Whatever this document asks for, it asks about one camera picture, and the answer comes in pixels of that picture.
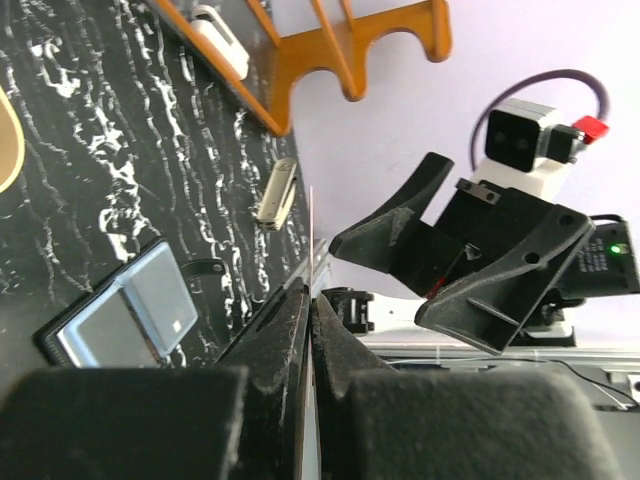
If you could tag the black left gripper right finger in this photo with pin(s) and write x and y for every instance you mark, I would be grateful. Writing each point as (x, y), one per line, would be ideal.
(376, 422)

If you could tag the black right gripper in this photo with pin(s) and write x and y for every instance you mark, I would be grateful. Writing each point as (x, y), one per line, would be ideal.
(515, 247)

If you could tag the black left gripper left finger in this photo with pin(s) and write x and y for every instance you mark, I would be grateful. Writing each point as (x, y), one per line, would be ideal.
(240, 418)

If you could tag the black blue card holder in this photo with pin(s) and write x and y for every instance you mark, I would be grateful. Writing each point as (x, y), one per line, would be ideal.
(135, 318)

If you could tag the beige oval plastic tray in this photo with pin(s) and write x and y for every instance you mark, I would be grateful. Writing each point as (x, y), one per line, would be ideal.
(12, 144)

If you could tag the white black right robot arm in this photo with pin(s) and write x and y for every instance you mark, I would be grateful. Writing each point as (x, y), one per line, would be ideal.
(604, 266)

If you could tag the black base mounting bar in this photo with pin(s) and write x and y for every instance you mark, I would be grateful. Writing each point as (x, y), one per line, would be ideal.
(352, 308)

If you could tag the beige flat wooden piece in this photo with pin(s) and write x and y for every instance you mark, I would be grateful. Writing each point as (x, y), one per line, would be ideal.
(278, 196)

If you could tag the orange wooden shelf rack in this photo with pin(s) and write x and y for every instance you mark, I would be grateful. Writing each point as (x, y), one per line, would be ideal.
(339, 44)

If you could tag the white black small device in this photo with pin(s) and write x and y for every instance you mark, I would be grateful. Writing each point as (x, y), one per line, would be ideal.
(207, 22)

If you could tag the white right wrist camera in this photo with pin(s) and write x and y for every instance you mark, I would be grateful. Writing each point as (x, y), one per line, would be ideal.
(528, 148)

